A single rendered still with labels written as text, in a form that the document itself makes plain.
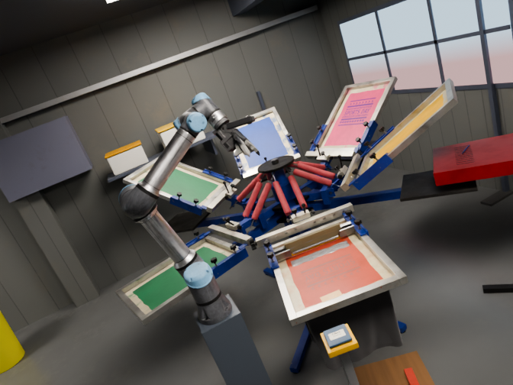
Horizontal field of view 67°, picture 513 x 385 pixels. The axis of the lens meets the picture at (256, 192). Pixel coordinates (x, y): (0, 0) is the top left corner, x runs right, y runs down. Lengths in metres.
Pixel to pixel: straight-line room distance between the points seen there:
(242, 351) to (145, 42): 4.30
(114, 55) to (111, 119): 0.78
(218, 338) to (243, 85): 4.32
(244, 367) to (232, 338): 0.16
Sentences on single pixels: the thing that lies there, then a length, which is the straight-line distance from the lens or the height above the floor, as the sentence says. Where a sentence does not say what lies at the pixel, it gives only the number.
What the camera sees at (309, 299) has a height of 0.96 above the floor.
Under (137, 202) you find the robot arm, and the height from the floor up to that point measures 1.80.
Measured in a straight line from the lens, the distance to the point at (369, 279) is 2.06.
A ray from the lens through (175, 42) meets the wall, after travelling 5.43.
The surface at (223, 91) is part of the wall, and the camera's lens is 5.51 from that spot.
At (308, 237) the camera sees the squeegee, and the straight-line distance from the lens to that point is 2.38.
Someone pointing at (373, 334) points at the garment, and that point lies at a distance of 2.23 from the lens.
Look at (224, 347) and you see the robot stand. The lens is 1.76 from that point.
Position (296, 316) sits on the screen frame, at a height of 0.99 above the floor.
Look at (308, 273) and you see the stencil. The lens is 2.22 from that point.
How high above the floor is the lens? 2.14
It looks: 19 degrees down
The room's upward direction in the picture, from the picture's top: 21 degrees counter-clockwise
